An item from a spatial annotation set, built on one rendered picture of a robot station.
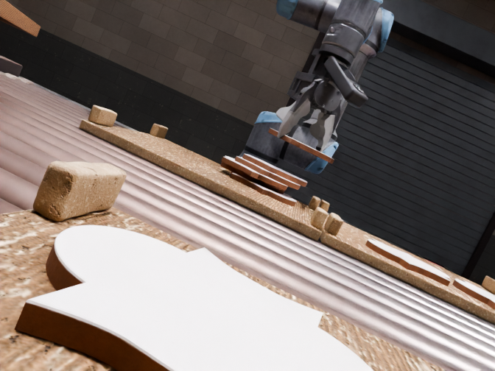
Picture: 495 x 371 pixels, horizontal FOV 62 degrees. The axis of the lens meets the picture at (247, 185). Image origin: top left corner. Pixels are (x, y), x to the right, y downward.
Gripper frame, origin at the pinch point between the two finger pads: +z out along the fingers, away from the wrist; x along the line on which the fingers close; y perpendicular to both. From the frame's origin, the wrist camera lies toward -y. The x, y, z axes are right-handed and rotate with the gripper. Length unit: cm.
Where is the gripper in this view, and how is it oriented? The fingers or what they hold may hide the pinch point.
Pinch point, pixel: (301, 146)
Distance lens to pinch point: 84.7
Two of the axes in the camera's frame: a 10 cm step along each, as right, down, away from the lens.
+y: -5.4, -3.3, 7.8
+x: -7.4, -2.7, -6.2
